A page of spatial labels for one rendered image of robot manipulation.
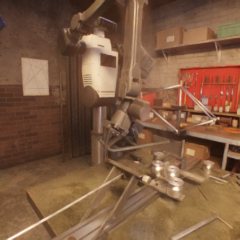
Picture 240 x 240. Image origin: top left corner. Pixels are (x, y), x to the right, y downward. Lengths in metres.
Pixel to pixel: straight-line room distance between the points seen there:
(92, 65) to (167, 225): 0.92
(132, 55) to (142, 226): 0.56
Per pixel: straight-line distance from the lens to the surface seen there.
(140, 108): 0.58
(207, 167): 0.90
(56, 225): 0.57
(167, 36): 2.91
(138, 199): 0.59
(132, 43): 0.65
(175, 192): 0.59
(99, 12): 0.92
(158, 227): 0.56
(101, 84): 1.11
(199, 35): 2.66
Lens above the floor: 1.26
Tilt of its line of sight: 10 degrees down
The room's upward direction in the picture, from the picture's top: 1 degrees clockwise
